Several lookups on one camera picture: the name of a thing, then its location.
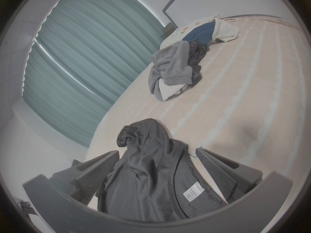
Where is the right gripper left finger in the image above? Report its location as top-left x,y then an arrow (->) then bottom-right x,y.
51,150 -> 120,205

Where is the blue-green curtain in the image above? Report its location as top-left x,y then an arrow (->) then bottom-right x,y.
22,43 -> 115,148
35,0 -> 170,104

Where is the bed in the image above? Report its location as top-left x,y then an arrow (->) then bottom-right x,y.
86,0 -> 311,213

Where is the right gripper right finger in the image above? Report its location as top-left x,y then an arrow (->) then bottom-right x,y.
196,148 -> 263,202

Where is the pile of clothes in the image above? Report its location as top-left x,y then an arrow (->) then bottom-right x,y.
149,18 -> 240,102

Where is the white printed pillow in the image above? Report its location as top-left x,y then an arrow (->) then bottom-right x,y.
160,15 -> 219,50

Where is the black T-shirt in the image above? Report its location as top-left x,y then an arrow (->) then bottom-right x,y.
97,118 -> 229,221

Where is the grey bedside table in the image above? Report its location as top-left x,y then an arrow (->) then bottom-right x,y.
162,23 -> 175,37

